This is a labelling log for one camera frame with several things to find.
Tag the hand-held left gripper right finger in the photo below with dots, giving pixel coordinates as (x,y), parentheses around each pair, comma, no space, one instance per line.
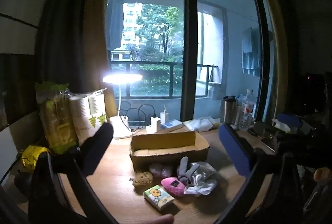
(233,148)

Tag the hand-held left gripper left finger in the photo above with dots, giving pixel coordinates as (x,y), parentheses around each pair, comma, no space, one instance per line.
(101,139)

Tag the white plastic bag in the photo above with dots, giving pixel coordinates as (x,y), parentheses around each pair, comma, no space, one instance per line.
(205,177)

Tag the grey dotted glove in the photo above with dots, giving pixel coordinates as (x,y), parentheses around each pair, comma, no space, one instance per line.
(185,169)

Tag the cardboard box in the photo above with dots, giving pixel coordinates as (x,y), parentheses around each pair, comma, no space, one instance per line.
(168,157)

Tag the pink plush toy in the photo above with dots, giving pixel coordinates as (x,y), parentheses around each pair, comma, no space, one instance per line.
(171,186)

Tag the person's right hand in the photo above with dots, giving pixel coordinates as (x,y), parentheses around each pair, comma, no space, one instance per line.
(321,174)

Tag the person's left hand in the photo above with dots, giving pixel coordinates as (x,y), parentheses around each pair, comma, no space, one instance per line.
(158,220)

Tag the white desk lamp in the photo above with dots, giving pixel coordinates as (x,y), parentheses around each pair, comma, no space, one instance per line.
(119,126)

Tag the white paper cup pack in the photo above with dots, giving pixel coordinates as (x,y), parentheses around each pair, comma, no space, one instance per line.
(83,115)

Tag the clear water bottle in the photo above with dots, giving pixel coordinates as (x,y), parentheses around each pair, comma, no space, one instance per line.
(246,112)

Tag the steel thermos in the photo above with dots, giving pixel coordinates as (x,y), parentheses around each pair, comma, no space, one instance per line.
(229,109)

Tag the clear plastic bags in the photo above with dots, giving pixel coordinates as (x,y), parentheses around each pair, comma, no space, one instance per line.
(201,124)

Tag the green paper cup pack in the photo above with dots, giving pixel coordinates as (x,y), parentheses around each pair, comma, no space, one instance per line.
(55,122)

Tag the yellow-brown sponge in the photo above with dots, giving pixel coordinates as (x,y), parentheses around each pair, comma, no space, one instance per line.
(142,177)

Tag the large white charger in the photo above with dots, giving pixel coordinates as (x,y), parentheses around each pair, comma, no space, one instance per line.
(156,124)

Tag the white balcony box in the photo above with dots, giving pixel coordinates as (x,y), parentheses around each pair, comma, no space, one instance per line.
(215,91)

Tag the white power strip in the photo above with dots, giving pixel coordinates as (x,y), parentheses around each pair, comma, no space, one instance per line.
(171,126)

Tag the small white charger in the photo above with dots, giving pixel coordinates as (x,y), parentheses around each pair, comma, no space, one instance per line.
(164,117)

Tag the yellow packet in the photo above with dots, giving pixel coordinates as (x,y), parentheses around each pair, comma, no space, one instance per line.
(31,155)

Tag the printed tissue pack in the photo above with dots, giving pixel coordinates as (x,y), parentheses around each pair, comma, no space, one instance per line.
(158,196)

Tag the balcony railing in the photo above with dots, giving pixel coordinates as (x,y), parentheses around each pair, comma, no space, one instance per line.
(171,78)

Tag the hanging blue towel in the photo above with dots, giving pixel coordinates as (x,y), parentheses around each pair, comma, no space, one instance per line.
(251,52)

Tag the hanging dark garment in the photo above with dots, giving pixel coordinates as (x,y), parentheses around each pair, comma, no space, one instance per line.
(115,21)

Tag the black window frame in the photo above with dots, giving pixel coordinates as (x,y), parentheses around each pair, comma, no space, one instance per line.
(189,32)

